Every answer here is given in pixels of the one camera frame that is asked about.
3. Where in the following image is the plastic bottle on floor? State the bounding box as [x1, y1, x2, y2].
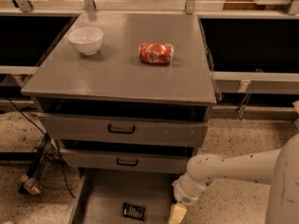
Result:
[21, 175, 42, 195]

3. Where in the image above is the grey open bottom drawer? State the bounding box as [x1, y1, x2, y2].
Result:
[67, 169, 178, 224]

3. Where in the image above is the white ceramic bowl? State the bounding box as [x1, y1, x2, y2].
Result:
[67, 27, 104, 55]

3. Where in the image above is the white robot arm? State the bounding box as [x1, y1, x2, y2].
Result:
[167, 134, 299, 224]

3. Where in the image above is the black drawer handle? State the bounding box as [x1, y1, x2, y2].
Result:
[116, 158, 139, 167]
[107, 124, 135, 134]

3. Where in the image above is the grey top drawer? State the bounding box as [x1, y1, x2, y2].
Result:
[38, 113, 207, 147]

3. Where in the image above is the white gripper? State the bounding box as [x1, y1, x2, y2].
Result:
[167, 175, 206, 224]

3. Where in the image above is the grey middle drawer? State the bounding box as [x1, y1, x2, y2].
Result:
[61, 148, 189, 174]

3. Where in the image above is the black cable on floor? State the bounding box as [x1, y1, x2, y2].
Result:
[0, 91, 77, 200]

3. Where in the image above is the crushed red soda can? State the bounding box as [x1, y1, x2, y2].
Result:
[138, 43, 174, 64]

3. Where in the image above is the grey drawer cabinet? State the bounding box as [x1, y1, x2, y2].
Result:
[21, 12, 217, 185]

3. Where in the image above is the black top drawer handle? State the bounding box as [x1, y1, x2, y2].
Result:
[107, 124, 135, 134]

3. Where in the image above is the black rxbar chocolate bar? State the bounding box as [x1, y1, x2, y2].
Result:
[122, 203, 145, 221]

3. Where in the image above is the black middle drawer handle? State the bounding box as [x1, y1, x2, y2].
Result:
[116, 158, 139, 167]

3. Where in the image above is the black stand on floor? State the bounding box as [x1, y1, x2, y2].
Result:
[18, 133, 50, 194]

